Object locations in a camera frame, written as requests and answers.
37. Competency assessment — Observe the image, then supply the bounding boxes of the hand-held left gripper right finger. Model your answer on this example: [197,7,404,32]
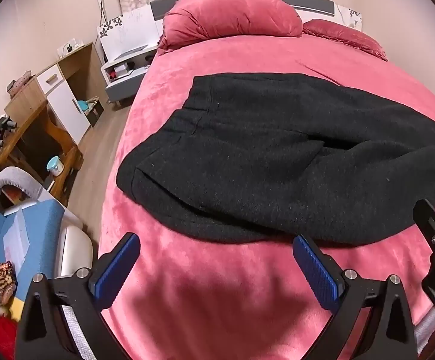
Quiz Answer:
[292,234,418,360]

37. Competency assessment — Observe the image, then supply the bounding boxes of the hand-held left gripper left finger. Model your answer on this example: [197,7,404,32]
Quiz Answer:
[15,232,141,360]

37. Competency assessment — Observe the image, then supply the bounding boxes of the black wool garment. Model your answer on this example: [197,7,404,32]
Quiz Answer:
[116,74,435,245]

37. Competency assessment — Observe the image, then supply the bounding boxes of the grey and white chair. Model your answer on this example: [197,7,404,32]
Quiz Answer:
[0,166,94,282]

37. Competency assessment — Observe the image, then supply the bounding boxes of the bed with pink blanket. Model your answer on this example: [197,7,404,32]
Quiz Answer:
[97,34,435,360]

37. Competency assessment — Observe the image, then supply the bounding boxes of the white paper sheet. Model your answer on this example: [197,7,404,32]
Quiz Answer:
[1,210,31,267]

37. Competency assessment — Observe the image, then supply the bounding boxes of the small pink pillow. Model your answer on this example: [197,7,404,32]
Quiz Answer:
[302,19,389,62]

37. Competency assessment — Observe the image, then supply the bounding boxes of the pink dotted bag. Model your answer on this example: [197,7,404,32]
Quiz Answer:
[7,71,34,96]

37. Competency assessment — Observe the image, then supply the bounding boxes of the white power strip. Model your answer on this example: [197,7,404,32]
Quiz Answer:
[58,39,84,59]

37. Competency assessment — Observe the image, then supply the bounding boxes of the white nightstand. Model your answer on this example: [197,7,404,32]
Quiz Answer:
[97,9,164,109]

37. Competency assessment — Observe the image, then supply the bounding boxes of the grey and white headboard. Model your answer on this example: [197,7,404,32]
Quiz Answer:
[150,0,362,32]

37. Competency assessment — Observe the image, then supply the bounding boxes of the large pink pillow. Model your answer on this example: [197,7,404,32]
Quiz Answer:
[157,0,304,57]

